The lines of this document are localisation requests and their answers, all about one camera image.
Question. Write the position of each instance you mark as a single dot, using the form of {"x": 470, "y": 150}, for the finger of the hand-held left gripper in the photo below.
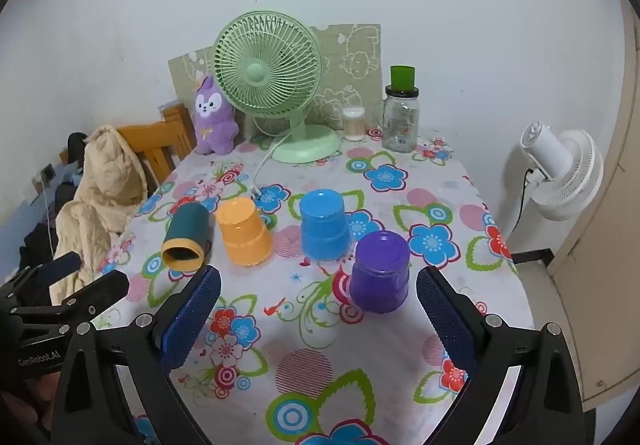
{"x": 100, "y": 292}
{"x": 55, "y": 272}

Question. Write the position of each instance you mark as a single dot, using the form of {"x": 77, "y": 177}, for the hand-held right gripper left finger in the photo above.
{"x": 192, "y": 320}

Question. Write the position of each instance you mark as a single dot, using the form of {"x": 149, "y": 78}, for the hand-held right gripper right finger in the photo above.
{"x": 445, "y": 315}

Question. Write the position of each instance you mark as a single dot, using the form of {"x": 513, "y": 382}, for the teal cup with yellow rim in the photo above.
{"x": 187, "y": 225}

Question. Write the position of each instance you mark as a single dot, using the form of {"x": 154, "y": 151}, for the purple plastic cup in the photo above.
{"x": 380, "y": 275}

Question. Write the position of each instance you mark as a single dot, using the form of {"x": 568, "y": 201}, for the orange plastic cup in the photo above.
{"x": 245, "y": 235}

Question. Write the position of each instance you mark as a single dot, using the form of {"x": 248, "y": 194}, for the blue plastic cup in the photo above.
{"x": 325, "y": 225}

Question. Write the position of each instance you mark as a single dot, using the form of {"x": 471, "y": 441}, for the small green cup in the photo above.
{"x": 403, "y": 77}

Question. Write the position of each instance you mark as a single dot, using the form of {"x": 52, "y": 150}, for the dark clothes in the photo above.
{"x": 35, "y": 235}

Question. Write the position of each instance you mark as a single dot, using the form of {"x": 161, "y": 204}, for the beige jacket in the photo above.
{"x": 100, "y": 205}

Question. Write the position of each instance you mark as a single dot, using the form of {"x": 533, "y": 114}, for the floral tablecloth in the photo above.
{"x": 300, "y": 325}

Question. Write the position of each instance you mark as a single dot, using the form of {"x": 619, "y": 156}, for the beige door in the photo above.
{"x": 600, "y": 275}

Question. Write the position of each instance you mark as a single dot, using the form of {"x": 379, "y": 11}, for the wooden chair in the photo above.
{"x": 160, "y": 140}

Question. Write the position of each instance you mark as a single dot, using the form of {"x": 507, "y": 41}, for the white standing fan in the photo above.
{"x": 550, "y": 155}

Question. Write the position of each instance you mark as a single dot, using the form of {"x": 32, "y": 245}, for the glass jar with black lid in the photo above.
{"x": 400, "y": 125}

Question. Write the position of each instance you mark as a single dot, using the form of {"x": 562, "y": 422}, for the purple plush toy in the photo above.
{"x": 215, "y": 115}

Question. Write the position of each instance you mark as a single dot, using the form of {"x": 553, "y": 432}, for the cotton swab container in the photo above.
{"x": 354, "y": 125}

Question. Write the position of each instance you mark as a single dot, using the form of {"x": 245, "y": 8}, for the green desk fan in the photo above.
{"x": 257, "y": 72}

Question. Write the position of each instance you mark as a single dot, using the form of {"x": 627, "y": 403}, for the beige patterned board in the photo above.
{"x": 345, "y": 55}

